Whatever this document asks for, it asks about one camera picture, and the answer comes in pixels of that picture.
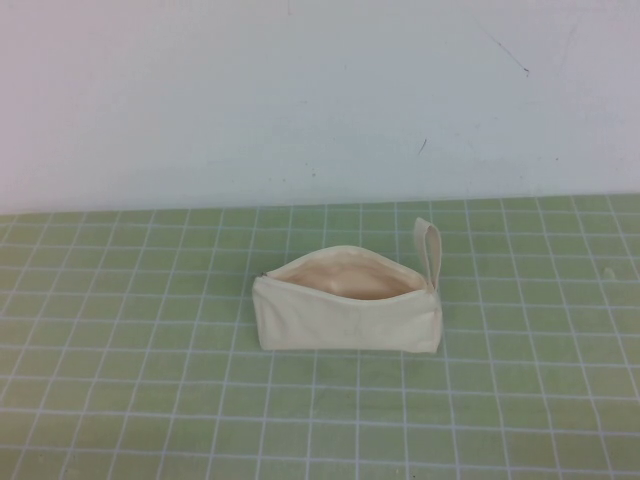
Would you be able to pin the cream fabric pencil case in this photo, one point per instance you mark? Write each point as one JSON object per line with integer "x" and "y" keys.
{"x": 345, "y": 325}

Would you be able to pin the green grid cutting mat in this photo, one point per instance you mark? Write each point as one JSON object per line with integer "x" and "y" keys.
{"x": 125, "y": 350}

